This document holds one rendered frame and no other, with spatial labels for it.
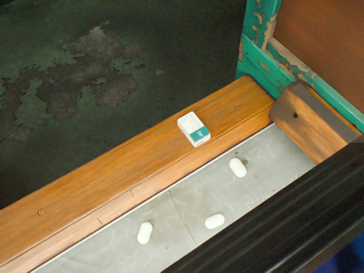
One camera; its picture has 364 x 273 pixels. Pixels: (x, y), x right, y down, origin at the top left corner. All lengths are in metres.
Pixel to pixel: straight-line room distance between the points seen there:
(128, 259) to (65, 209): 0.14
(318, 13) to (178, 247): 0.42
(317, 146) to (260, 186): 0.12
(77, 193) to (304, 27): 0.46
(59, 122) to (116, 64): 0.44
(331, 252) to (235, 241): 0.05
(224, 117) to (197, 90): 1.03
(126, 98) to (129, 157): 1.08
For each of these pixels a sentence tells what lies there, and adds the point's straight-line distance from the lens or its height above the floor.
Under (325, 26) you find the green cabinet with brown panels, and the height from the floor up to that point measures 0.96.
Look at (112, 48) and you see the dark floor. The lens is 1.92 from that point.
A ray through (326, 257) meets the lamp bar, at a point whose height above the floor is 1.10.
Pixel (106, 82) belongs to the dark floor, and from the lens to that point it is 1.76.
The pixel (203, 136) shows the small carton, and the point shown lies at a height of 0.78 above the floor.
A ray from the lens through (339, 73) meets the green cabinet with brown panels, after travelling 0.55.
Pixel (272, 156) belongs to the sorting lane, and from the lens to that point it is 0.63.
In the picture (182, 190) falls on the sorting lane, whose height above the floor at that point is 0.74.
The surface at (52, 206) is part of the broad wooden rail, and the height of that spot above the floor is 0.76.
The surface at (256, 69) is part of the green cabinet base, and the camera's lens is 0.69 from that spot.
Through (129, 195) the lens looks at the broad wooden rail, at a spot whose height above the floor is 0.76.
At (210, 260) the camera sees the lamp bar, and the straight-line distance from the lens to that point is 0.21.
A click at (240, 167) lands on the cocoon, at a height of 0.76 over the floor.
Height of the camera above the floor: 1.29
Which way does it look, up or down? 59 degrees down
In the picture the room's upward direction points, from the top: 5 degrees counter-clockwise
